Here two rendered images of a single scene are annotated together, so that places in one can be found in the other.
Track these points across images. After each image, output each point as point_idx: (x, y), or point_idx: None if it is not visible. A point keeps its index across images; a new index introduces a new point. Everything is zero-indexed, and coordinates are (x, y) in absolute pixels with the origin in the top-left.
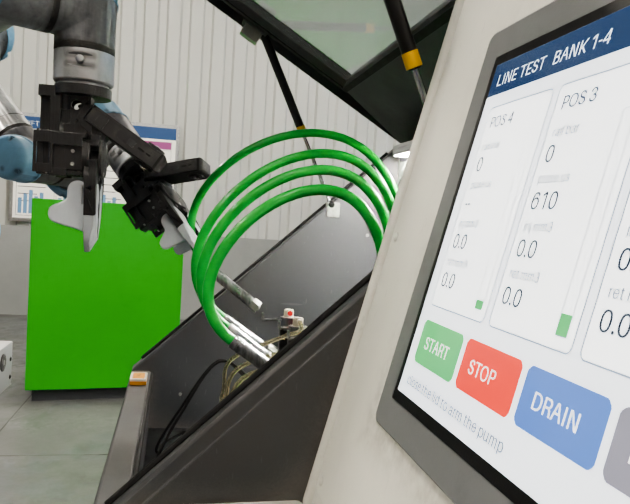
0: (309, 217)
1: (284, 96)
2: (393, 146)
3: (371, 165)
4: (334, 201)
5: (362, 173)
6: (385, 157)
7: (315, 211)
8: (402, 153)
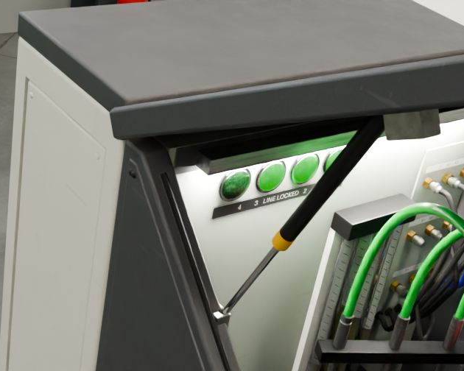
0: (229, 361)
1: (325, 202)
2: (213, 161)
3: (178, 210)
4: (219, 305)
5: (185, 232)
6: (177, 182)
7: (223, 345)
8: (246, 167)
